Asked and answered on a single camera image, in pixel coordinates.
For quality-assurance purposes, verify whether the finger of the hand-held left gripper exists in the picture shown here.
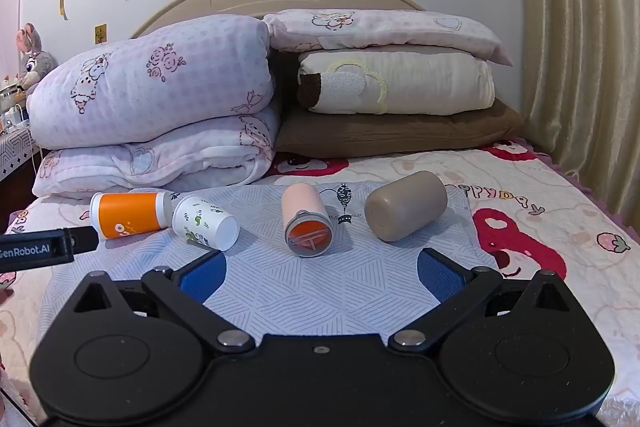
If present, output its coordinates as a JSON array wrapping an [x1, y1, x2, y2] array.
[[74, 227, 101, 254]]

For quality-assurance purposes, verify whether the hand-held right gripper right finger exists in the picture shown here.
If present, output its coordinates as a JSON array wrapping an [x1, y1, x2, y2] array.
[[389, 248, 572, 354]]

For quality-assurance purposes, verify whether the pink printed pillow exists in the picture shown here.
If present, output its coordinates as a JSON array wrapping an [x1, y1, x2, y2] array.
[[262, 8, 514, 67]]

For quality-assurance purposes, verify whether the taupe cup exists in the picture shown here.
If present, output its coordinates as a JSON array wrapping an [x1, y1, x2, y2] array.
[[364, 170, 449, 243]]

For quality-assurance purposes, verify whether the grey and pink plush toy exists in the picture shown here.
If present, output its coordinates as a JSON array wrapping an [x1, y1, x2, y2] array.
[[15, 23, 56, 96]]

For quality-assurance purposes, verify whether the cream embroidered pillow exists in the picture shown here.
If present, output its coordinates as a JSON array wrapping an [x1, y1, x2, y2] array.
[[296, 51, 496, 116]]

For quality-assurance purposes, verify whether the brown pillow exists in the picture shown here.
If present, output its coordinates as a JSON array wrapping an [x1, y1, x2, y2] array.
[[274, 98, 526, 158]]

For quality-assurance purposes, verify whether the cream curtain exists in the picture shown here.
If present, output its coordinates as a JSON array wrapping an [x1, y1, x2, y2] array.
[[509, 0, 640, 230]]

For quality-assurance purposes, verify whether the pink hanging cloth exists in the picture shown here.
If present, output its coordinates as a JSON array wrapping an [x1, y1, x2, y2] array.
[[0, 0, 27, 75]]

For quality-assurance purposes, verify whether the folded pink checked quilt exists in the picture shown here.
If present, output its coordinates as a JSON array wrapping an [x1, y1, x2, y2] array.
[[27, 13, 282, 200]]

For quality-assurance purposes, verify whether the pale blue patterned mat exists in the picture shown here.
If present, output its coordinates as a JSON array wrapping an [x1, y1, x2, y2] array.
[[36, 181, 498, 344]]

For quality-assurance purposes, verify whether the side table with patterned cover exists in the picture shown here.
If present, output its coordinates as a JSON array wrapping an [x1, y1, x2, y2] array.
[[0, 126, 45, 182]]

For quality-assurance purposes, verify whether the pink cup with orange lid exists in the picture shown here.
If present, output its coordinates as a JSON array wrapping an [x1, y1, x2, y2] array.
[[281, 183, 334, 260]]

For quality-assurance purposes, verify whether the white leaf-print paper cup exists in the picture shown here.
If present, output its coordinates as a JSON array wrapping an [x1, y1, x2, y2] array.
[[171, 194, 241, 252]]

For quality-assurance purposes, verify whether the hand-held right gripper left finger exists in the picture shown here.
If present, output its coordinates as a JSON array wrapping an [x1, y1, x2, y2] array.
[[72, 251, 257, 356]]

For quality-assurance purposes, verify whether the orange and white cup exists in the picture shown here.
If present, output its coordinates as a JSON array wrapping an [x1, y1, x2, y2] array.
[[90, 189, 174, 241]]

